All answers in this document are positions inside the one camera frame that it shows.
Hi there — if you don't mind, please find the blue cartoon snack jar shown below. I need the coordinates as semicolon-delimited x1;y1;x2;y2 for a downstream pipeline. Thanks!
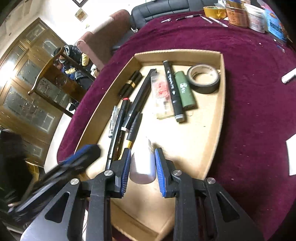
265;7;287;43

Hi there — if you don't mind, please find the clear case red item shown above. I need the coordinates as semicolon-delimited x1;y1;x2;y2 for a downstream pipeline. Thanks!
151;72;174;120

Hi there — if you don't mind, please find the wooden glass cabinet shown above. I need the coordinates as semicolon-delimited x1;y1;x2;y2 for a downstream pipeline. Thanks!
1;19;65;167

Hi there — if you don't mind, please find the black pen on table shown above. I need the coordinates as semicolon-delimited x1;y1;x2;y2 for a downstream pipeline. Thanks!
175;14;201;21

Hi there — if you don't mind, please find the black leather sofa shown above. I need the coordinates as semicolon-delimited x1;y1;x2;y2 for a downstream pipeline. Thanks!
111;0;216;53

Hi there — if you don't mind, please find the black gold lipstick tube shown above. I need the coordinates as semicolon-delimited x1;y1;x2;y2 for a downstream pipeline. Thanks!
118;70;143;99

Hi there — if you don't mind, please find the black marker white band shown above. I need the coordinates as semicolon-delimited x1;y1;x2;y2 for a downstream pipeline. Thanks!
163;60;185;123

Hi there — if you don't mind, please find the white plastic jar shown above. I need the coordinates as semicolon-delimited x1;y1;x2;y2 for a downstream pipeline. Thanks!
244;4;266;33

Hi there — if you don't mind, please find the yellow tape roll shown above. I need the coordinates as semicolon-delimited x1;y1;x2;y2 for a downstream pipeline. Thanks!
203;6;227;20

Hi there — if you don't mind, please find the orange label jar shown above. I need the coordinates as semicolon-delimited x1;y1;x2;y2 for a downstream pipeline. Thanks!
225;4;248;28

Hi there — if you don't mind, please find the red capped black marker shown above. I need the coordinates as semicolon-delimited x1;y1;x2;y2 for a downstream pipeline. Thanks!
105;98;130;170

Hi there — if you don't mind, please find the purple velvet tablecloth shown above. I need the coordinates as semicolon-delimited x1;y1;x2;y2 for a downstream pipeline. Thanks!
57;16;295;240

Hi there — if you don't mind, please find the cardboard box tray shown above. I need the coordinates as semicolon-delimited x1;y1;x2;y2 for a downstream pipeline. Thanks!
77;49;226;240

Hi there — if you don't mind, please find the long black marker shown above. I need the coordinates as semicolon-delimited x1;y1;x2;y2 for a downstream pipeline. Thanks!
121;69;157;133

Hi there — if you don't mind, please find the white power bank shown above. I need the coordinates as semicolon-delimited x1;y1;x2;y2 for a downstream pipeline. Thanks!
286;134;296;176

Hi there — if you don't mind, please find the brown armchair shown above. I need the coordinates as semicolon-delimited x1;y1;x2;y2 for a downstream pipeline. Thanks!
76;9;130;70

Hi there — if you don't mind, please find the black electrical tape roll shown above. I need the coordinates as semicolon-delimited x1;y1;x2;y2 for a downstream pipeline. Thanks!
187;64;220;94

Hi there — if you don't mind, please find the green lighter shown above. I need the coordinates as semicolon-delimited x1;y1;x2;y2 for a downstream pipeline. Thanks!
175;71;196;110

